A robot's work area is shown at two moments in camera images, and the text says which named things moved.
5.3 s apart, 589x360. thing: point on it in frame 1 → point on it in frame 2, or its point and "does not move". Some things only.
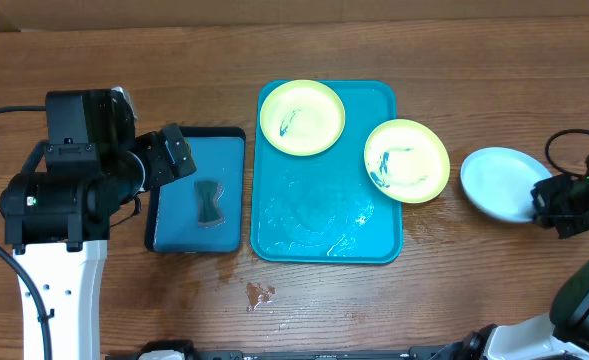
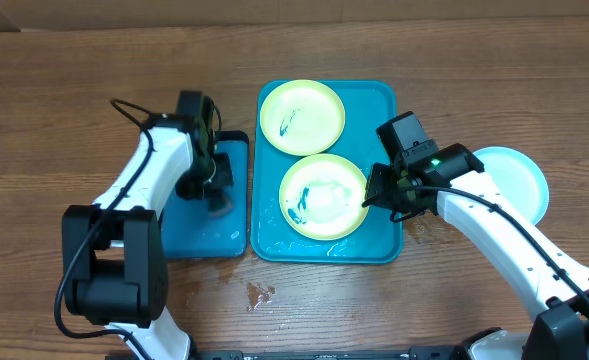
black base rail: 173,351 does not move
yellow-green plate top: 302,117 does not move
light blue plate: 499,181 does not move
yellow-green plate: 406,161 → 321,197
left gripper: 164,170 → 225,179
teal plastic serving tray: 322,208 does not move
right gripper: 541,201 → 379,185
